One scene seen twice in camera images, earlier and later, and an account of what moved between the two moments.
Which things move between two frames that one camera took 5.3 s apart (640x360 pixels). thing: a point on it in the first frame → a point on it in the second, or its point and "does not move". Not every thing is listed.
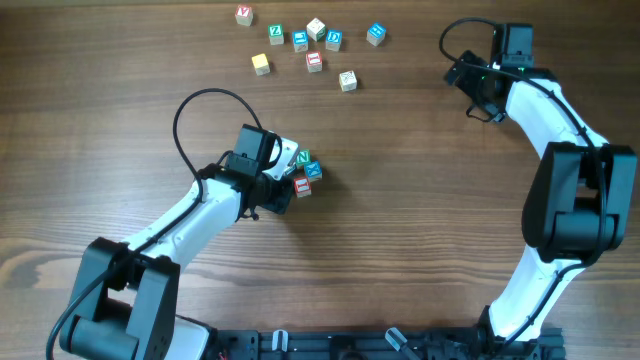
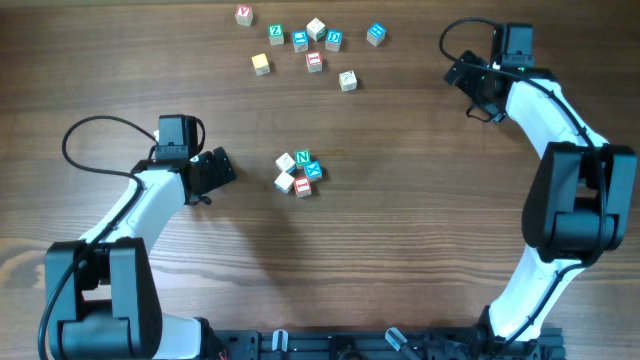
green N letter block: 303,157 does not move
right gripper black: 464,83 does not move
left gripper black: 278,202 → 215,177
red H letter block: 302,186 does not move
